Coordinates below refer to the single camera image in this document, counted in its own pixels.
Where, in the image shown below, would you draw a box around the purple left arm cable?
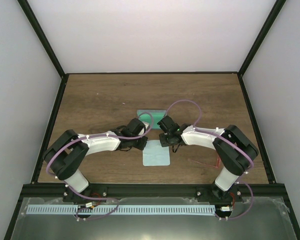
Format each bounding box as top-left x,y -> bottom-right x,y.
45,111 -> 155,222

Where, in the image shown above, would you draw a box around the light blue glasses case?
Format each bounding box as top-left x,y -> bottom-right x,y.
136,109 -> 166,130

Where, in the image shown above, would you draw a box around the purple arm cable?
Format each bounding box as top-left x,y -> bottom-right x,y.
166,99 -> 255,221
45,111 -> 155,222

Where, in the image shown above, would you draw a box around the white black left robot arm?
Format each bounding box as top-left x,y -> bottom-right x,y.
43,118 -> 150,202

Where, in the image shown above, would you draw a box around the black aluminium frame post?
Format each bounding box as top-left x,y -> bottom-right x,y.
16,0 -> 66,76

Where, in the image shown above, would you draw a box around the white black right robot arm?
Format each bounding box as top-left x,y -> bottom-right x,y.
157,116 -> 259,202

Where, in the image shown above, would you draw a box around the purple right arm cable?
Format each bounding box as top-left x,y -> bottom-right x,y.
166,99 -> 255,221

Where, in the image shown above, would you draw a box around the light blue cleaning cloth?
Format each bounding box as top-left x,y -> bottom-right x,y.
142,140 -> 171,167

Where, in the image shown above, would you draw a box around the red transparent sunglasses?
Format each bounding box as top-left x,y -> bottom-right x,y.
188,156 -> 221,169

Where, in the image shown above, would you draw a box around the light blue slotted cable duct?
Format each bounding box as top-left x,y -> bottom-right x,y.
26,204 -> 216,216

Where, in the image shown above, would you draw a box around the black right frame post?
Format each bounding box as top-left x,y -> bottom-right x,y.
238,0 -> 287,75

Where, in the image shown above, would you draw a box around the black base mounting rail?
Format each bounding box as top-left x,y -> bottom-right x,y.
20,183 -> 288,204

